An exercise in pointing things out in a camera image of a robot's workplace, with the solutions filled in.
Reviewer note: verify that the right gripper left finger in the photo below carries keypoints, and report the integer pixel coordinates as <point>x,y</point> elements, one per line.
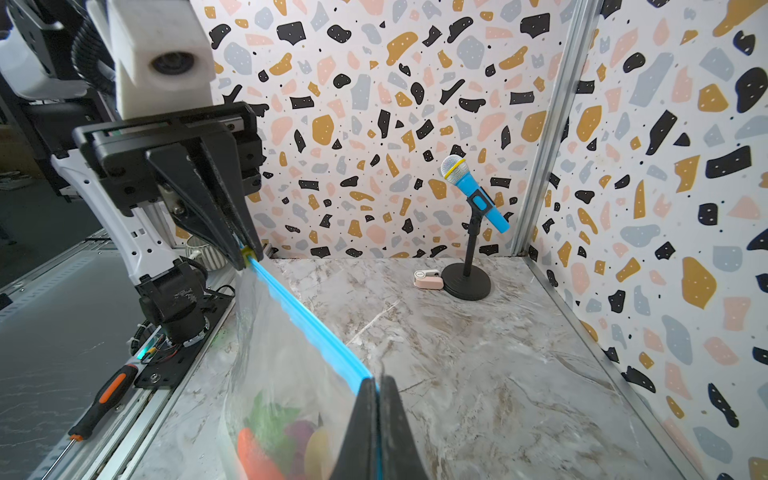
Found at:
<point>358,457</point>

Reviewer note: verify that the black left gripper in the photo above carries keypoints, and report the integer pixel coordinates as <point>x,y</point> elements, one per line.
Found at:
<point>209,157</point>

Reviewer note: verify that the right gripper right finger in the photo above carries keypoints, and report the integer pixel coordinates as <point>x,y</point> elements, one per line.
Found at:
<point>399,457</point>

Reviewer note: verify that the clear zip top bag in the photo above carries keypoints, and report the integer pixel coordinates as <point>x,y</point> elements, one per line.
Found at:
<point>291,356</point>

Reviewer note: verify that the green lettuce toy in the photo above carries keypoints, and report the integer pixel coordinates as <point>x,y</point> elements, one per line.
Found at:
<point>268,421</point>

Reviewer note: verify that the orange carrot toy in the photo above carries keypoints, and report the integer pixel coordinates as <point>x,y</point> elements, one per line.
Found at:
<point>256,464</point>

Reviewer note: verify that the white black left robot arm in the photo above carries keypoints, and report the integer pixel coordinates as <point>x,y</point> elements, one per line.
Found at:
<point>114,97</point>

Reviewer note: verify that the pink white small device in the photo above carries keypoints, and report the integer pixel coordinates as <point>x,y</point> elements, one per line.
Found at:
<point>430,279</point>

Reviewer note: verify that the black microphone stand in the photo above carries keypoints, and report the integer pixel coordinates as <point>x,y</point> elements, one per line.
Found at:
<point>464,280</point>

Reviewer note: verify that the blue microphone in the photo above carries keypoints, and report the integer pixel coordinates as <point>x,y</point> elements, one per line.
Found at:
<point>455,171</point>

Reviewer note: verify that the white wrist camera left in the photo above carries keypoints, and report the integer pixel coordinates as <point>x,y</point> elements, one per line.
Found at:
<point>162,55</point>

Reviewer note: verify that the orange handle screwdriver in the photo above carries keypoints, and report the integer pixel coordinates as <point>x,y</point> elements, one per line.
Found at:
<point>107,398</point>

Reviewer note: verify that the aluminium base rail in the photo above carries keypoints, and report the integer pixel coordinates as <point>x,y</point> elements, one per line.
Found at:
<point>132,406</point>

